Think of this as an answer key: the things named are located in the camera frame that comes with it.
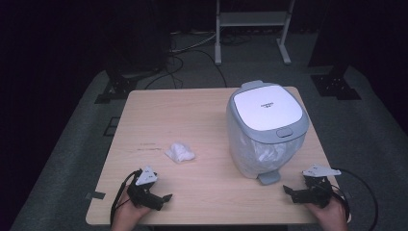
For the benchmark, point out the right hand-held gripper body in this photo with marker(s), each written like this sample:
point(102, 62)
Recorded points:
point(317, 189)

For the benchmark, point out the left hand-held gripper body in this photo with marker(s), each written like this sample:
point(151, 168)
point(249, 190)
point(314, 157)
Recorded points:
point(146, 177)

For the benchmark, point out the white tissue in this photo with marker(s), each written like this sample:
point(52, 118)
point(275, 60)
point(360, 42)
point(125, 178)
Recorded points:
point(179, 152)

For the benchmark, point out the grey white lidded trash can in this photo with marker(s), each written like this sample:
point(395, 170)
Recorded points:
point(267, 128)

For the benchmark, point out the person's left hand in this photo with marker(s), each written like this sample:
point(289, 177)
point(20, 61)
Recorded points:
point(128, 215)

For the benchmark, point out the person's right hand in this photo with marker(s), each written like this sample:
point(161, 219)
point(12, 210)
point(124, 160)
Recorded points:
point(330, 216)

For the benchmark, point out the grey tape strip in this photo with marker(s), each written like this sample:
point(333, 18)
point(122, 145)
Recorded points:
point(95, 195)

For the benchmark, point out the black stand base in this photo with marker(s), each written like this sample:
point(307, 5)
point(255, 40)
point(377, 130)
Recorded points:
point(117, 88)
point(335, 86)

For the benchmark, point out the white metal stand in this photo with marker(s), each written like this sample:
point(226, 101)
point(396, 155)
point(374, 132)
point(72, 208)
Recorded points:
point(253, 18)

